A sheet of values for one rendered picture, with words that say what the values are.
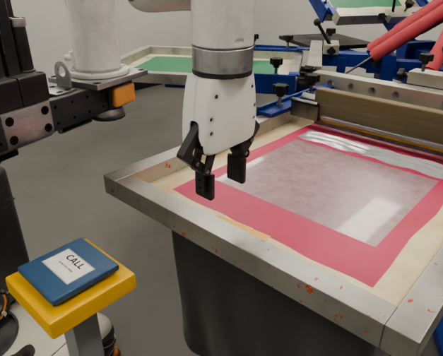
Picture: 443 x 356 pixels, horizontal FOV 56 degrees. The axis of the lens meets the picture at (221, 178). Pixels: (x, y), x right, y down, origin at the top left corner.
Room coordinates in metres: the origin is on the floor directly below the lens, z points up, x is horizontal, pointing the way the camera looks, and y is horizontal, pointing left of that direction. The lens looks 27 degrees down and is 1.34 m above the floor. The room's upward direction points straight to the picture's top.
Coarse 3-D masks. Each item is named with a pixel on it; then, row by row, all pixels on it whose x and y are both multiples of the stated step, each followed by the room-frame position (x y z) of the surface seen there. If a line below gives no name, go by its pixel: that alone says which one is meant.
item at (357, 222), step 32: (320, 192) 0.69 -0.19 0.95; (352, 192) 0.69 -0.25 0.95; (384, 192) 0.69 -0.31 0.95; (416, 192) 0.69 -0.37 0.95; (288, 224) 0.58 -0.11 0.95; (320, 224) 0.58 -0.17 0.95; (352, 224) 0.58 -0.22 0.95; (384, 224) 0.58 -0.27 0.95; (416, 224) 0.58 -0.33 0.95; (320, 256) 0.50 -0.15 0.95; (352, 256) 0.50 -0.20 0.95; (384, 256) 0.50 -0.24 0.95
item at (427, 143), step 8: (328, 120) 1.02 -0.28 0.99; (336, 120) 1.00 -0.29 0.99; (344, 120) 1.00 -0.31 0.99; (360, 128) 0.96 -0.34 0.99; (368, 128) 0.95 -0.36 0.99; (376, 128) 0.94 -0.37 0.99; (392, 136) 0.91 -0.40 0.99; (400, 136) 0.89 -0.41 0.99; (408, 136) 0.89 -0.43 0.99; (424, 144) 0.86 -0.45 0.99; (432, 144) 0.85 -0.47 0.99; (440, 144) 0.84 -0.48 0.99
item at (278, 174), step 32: (320, 128) 1.05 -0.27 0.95; (256, 160) 0.84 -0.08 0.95; (288, 160) 0.84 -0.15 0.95; (320, 160) 0.84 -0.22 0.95; (352, 160) 0.84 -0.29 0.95; (192, 192) 0.69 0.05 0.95; (224, 192) 0.69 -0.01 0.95; (256, 192) 0.69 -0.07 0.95; (288, 192) 0.69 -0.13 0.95; (256, 224) 0.58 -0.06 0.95
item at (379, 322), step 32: (160, 160) 0.76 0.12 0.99; (128, 192) 0.65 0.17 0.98; (160, 192) 0.63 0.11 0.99; (192, 224) 0.54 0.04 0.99; (224, 224) 0.53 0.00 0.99; (224, 256) 0.49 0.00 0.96; (256, 256) 0.45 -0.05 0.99; (288, 256) 0.45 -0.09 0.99; (288, 288) 0.42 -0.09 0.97; (320, 288) 0.39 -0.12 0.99; (352, 288) 0.39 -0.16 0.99; (416, 288) 0.39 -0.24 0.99; (352, 320) 0.36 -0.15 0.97; (384, 320) 0.34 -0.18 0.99; (416, 320) 0.34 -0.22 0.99; (416, 352) 0.31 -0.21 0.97
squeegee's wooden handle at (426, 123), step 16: (320, 96) 1.05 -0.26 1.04; (336, 96) 1.02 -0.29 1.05; (352, 96) 1.00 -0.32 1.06; (368, 96) 0.99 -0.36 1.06; (320, 112) 1.05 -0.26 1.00; (336, 112) 1.02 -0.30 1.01; (352, 112) 0.99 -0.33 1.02; (368, 112) 0.96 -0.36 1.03; (384, 112) 0.94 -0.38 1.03; (400, 112) 0.91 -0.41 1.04; (416, 112) 0.89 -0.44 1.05; (432, 112) 0.87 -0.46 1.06; (384, 128) 0.93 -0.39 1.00; (400, 128) 0.91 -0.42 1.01; (416, 128) 0.89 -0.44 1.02; (432, 128) 0.86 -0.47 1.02
